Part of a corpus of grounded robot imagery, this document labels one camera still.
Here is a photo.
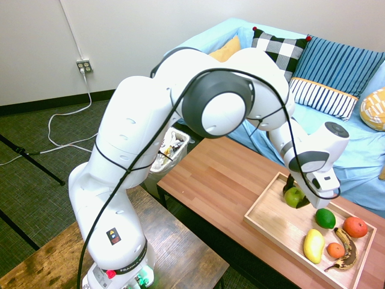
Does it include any blue striped pillow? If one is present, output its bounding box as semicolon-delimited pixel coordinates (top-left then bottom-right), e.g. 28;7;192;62
292;35;385;99

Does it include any light blue covered sofa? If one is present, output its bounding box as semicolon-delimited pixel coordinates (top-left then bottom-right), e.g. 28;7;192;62
164;17;385;218

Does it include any white navy striped pillow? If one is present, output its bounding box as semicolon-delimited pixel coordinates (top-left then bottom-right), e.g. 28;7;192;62
289;76;360;122

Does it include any green lime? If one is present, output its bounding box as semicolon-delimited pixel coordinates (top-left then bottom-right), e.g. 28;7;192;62
315;208;337;230

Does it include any black tripod leg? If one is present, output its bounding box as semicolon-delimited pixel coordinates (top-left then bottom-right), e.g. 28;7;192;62
0;208;41;251
0;134;66;187

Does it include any spotted ripe banana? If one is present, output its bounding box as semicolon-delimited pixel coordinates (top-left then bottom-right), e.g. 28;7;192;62
324;227;359;273

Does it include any white power cable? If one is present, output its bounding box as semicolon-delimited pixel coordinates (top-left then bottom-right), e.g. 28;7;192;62
0;69;99;167

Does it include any wall power outlet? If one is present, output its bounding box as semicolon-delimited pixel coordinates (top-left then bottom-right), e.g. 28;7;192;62
75;58;94;75

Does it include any white wall cable conduit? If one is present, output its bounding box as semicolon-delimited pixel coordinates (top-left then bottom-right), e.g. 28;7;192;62
58;0;84;61

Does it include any small orange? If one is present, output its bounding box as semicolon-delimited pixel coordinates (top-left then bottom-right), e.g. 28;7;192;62
326;242;346;259

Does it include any trash bin with plastic bag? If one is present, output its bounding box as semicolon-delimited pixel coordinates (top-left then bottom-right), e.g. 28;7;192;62
143;126;191;200

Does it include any wooden tray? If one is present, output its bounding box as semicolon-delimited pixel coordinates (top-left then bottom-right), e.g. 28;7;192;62
243;171;378;289

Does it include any red orange mango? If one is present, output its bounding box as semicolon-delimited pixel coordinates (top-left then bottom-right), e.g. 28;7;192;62
342;216;369;239

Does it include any yellow white patterned pillow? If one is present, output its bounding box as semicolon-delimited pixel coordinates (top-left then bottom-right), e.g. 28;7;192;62
359;87;385;132

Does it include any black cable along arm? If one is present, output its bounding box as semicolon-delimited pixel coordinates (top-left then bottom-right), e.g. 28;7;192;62
76;67;342;289

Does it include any black white checkered pillow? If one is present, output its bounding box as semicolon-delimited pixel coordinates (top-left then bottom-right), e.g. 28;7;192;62
251;26;312;82

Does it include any yellow mango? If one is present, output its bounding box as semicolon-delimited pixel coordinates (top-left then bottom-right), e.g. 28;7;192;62
303;228;326;265

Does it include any green apple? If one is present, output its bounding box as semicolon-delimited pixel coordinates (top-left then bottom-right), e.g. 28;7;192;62
284;186;306;209

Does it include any plain yellow cushion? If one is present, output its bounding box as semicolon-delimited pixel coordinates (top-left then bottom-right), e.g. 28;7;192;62
208;35;242;63

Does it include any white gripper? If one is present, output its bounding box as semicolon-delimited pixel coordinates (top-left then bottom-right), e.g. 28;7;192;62
282;167;341;210

